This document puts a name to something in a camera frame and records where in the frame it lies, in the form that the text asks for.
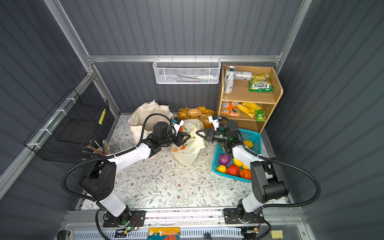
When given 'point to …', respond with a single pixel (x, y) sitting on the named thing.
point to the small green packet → (260, 115)
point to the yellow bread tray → (202, 113)
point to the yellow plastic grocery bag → (188, 152)
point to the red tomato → (233, 169)
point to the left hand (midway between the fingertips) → (188, 134)
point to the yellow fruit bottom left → (221, 169)
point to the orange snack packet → (230, 108)
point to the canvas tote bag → (136, 120)
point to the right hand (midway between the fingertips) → (198, 136)
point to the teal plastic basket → (254, 136)
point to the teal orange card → (164, 233)
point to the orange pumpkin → (246, 173)
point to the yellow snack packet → (249, 108)
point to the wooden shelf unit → (250, 95)
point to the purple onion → (224, 159)
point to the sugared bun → (194, 112)
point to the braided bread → (183, 113)
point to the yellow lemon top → (239, 163)
